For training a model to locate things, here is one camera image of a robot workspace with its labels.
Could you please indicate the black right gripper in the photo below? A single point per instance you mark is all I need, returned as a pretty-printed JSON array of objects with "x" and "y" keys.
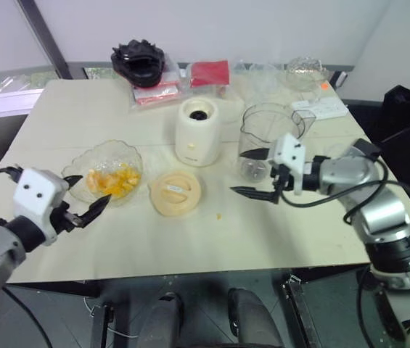
[{"x": 289, "y": 177}]

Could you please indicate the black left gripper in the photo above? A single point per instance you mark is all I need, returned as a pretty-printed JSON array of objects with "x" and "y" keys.
[{"x": 65, "y": 219}]

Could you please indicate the clear blender jar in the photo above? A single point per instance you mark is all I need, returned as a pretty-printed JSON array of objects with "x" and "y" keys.
[{"x": 259, "y": 119}]

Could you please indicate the cream blender lid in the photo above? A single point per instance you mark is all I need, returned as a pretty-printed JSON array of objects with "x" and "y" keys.
[{"x": 186, "y": 203}]

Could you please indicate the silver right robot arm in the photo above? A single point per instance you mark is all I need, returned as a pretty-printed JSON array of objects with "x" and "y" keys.
[{"x": 379, "y": 214}]

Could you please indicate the yellow food pieces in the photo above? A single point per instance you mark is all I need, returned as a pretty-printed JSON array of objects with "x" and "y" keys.
[{"x": 121, "y": 181}]

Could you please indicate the glass fruit bowl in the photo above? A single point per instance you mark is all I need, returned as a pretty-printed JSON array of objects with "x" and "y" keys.
[{"x": 117, "y": 152}]

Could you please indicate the cream blender base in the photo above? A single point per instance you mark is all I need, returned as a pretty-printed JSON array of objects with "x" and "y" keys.
[{"x": 197, "y": 141}]

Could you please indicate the white power strip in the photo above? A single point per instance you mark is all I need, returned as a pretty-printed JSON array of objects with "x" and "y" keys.
[{"x": 320, "y": 107}]

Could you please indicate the clear plastic bag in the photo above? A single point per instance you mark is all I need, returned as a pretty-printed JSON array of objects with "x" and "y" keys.
[{"x": 262, "y": 79}]

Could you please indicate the red cloth in plastic bag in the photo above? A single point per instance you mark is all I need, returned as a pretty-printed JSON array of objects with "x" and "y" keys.
[{"x": 210, "y": 72}]

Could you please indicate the empty glass bowl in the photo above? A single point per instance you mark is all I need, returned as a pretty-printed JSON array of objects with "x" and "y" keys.
[{"x": 304, "y": 69}]

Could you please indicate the black clamp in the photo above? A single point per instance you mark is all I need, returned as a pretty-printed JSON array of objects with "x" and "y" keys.
[{"x": 339, "y": 79}]

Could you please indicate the red and white plastic packet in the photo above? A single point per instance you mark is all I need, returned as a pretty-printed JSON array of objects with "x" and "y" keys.
[{"x": 157, "y": 94}]

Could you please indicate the black metal table bar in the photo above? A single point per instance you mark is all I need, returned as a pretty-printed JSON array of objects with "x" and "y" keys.
[
  {"x": 101, "y": 326},
  {"x": 300, "y": 311}
]

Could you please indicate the dark rounded shape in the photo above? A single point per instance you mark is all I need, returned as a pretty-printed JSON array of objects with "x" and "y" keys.
[
  {"x": 164, "y": 322},
  {"x": 252, "y": 319}
]

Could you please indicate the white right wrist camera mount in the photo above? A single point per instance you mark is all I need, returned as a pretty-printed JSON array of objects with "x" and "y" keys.
[{"x": 288, "y": 148}]

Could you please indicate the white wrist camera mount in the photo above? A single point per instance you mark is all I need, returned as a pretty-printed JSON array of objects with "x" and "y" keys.
[
  {"x": 34, "y": 188},
  {"x": 288, "y": 148}
]

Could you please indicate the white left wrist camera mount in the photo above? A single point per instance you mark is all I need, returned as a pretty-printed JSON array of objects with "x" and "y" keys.
[{"x": 34, "y": 188}]

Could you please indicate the dark window frame post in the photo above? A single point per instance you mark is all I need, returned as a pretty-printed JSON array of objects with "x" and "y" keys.
[{"x": 48, "y": 43}]

